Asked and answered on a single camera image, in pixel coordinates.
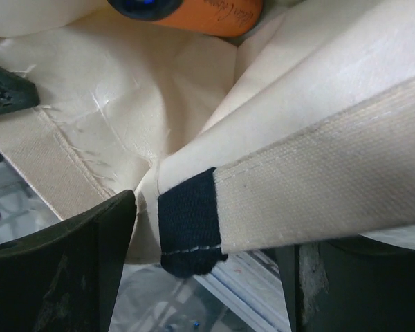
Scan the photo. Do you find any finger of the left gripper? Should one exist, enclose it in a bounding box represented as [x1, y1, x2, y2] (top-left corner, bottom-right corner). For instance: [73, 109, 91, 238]
[0, 67, 40, 115]

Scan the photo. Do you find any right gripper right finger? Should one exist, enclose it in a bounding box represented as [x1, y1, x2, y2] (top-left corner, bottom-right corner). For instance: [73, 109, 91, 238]
[275, 238, 415, 331]

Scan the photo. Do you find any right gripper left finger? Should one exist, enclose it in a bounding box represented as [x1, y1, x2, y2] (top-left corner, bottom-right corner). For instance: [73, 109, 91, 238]
[0, 190, 136, 331]

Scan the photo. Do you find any beige canvas tote bag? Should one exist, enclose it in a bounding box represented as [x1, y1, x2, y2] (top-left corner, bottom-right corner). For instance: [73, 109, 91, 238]
[0, 1, 415, 276]

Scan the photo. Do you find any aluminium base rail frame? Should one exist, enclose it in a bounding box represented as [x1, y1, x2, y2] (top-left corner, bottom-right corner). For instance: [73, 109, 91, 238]
[195, 251, 291, 331]

